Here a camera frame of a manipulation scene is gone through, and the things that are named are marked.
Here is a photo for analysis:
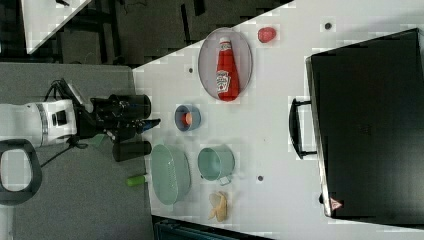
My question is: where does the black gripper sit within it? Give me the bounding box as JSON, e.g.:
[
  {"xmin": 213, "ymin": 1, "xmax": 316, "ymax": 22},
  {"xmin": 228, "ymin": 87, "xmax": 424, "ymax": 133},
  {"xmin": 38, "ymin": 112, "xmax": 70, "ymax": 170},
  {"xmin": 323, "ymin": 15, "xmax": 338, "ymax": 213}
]
[{"xmin": 75, "ymin": 95, "xmax": 161, "ymax": 141}]

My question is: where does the red ketchup bottle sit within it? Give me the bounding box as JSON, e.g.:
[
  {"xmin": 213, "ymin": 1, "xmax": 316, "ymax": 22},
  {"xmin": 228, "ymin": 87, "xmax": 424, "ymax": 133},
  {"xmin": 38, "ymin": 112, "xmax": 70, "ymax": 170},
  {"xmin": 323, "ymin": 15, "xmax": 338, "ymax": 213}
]
[{"xmin": 216, "ymin": 37, "xmax": 240, "ymax": 102}]

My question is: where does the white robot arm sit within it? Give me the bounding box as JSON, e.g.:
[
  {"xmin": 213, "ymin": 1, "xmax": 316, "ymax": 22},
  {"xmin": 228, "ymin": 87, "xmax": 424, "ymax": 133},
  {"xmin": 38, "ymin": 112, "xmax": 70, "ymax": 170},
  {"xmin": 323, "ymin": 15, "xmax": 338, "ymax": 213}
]
[{"xmin": 1, "ymin": 95, "xmax": 160, "ymax": 206}]

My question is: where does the grey oval plate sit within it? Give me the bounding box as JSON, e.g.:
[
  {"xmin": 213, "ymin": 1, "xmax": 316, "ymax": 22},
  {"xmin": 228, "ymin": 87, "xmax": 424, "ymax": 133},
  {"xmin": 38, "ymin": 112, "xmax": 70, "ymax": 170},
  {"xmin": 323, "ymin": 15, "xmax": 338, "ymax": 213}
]
[{"xmin": 198, "ymin": 28, "xmax": 253, "ymax": 100}]

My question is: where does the orange toy fruit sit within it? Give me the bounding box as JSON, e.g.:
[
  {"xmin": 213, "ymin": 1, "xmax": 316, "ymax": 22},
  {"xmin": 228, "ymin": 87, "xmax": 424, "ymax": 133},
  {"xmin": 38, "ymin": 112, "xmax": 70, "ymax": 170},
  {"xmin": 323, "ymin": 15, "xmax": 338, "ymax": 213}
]
[{"xmin": 184, "ymin": 113, "xmax": 193, "ymax": 125}]

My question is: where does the blue bowl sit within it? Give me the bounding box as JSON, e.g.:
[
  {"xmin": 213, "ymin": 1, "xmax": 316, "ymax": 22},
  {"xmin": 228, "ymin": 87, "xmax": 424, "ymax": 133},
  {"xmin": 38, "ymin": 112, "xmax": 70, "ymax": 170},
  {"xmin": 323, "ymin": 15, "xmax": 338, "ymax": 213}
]
[{"xmin": 174, "ymin": 104, "xmax": 201, "ymax": 132}]

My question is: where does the green toy pear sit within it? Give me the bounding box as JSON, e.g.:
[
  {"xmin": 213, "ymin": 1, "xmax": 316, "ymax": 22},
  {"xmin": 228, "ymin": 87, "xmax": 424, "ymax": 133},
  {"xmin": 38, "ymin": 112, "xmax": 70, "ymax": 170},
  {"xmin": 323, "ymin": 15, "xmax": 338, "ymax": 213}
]
[{"xmin": 126, "ymin": 175, "xmax": 146, "ymax": 187}]

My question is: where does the green colander basket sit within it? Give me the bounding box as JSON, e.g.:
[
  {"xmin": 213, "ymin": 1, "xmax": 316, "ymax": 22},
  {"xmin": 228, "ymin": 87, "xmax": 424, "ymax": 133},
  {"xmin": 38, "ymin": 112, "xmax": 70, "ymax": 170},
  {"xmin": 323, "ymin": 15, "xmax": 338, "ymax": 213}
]
[{"xmin": 151, "ymin": 144, "xmax": 191, "ymax": 205}]

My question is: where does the green metal mug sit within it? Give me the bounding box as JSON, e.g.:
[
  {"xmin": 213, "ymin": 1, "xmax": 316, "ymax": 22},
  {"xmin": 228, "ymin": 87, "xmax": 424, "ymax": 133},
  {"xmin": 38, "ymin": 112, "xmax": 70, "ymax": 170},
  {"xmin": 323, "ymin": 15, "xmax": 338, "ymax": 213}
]
[{"xmin": 197, "ymin": 145, "xmax": 235, "ymax": 186}]

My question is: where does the peeled toy banana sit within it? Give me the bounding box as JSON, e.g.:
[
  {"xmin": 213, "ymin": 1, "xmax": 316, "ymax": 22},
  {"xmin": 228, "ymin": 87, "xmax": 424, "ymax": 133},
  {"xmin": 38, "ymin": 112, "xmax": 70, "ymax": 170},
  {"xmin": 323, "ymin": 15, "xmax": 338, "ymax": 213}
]
[{"xmin": 208, "ymin": 191, "xmax": 227, "ymax": 222}]

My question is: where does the red toy strawberry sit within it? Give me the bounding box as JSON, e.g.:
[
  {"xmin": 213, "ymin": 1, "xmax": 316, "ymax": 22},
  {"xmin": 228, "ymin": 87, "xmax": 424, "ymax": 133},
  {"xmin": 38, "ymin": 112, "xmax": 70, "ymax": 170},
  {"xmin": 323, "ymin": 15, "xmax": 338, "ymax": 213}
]
[{"xmin": 257, "ymin": 27, "xmax": 276, "ymax": 43}]

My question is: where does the black toaster oven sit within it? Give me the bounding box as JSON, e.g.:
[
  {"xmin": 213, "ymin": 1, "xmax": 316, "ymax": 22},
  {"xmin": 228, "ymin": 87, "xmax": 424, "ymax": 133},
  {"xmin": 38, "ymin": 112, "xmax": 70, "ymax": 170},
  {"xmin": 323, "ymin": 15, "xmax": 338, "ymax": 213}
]
[{"xmin": 305, "ymin": 28, "xmax": 424, "ymax": 229}]

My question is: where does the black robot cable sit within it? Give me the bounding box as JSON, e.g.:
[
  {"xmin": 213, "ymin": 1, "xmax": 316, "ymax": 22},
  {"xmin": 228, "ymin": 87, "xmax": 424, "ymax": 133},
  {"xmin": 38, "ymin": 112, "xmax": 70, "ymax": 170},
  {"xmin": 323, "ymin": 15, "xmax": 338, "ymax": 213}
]
[{"xmin": 39, "ymin": 78, "xmax": 89, "ymax": 168}]

